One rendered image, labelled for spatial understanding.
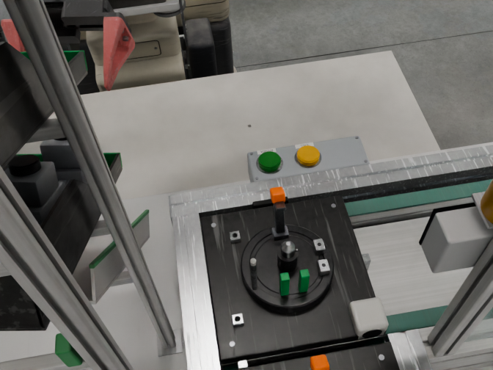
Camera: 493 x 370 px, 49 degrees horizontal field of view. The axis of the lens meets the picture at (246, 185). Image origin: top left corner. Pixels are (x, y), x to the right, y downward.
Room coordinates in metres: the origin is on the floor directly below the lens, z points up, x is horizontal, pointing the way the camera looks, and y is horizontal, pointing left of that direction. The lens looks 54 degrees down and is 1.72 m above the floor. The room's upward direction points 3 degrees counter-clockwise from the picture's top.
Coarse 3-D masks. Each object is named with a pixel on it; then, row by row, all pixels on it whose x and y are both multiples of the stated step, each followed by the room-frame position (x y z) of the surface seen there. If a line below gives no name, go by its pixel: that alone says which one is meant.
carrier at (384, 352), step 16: (336, 352) 0.25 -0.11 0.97; (352, 352) 0.25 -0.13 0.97; (368, 352) 0.24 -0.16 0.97; (384, 352) 0.24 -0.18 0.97; (256, 368) 0.23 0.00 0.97; (272, 368) 0.23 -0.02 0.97; (288, 368) 0.23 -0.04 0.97; (304, 368) 0.23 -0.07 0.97; (336, 368) 0.23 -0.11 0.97; (352, 368) 0.22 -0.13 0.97; (368, 368) 0.22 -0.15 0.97; (384, 368) 0.22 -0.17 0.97
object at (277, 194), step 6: (270, 192) 0.46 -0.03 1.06; (276, 192) 0.45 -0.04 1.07; (282, 192) 0.45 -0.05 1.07; (276, 198) 0.45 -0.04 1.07; (282, 198) 0.45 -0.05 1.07; (276, 204) 0.44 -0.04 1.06; (282, 204) 0.44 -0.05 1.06; (276, 210) 0.44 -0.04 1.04; (282, 210) 0.43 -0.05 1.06; (276, 216) 0.44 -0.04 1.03; (282, 216) 0.44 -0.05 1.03; (276, 222) 0.43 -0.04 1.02; (282, 222) 0.43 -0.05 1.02; (276, 228) 0.43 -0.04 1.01; (282, 228) 0.43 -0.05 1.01
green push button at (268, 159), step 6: (264, 156) 0.60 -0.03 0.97; (270, 156) 0.60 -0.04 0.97; (276, 156) 0.60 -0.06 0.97; (258, 162) 0.59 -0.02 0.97; (264, 162) 0.59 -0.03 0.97; (270, 162) 0.59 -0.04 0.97; (276, 162) 0.59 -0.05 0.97; (264, 168) 0.58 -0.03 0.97; (270, 168) 0.58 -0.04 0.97; (276, 168) 0.58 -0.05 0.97
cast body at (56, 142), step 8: (40, 144) 0.40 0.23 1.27; (48, 144) 0.40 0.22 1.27; (56, 144) 0.40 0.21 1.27; (64, 144) 0.40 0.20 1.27; (48, 152) 0.39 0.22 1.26; (56, 152) 0.39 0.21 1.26; (64, 152) 0.39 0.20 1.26; (72, 152) 0.39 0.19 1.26; (48, 160) 0.39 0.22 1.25; (56, 160) 0.39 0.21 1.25; (64, 160) 0.39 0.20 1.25; (72, 160) 0.39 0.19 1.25; (56, 168) 0.38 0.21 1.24; (64, 168) 0.38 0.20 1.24; (72, 168) 0.38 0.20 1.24; (80, 168) 0.38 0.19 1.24; (64, 176) 0.37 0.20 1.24; (72, 176) 0.37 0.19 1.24; (80, 176) 0.37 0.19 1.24
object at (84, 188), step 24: (120, 168) 0.42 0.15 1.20; (72, 192) 0.29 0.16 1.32; (48, 216) 0.25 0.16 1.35; (72, 216) 0.28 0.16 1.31; (96, 216) 0.32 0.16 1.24; (72, 240) 0.26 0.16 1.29; (72, 264) 0.24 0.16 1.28; (0, 288) 0.19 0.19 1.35; (0, 312) 0.18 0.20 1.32; (24, 312) 0.18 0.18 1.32
